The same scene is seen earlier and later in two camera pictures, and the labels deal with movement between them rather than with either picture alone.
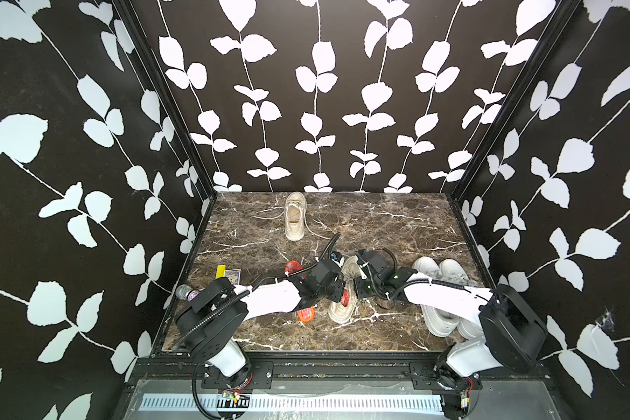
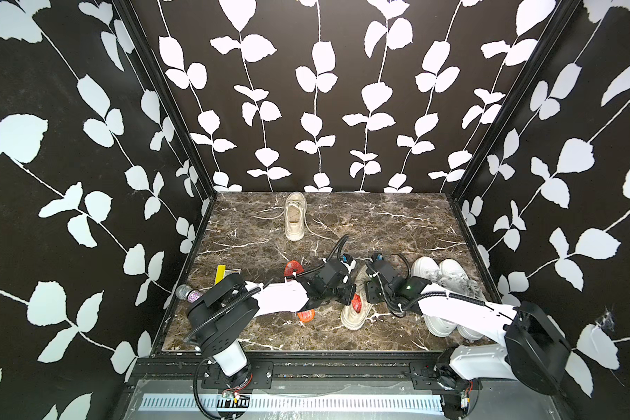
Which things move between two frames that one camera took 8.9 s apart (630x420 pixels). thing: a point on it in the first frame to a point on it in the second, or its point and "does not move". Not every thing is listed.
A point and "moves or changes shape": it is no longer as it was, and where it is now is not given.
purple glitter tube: x=185 y=292 does not move
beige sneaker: x=295 y=208 does not move
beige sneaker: x=343 y=311 moves or changes shape
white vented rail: x=290 y=402 does not move
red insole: x=346 y=297 moves or changes shape
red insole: x=307 y=314 does not move
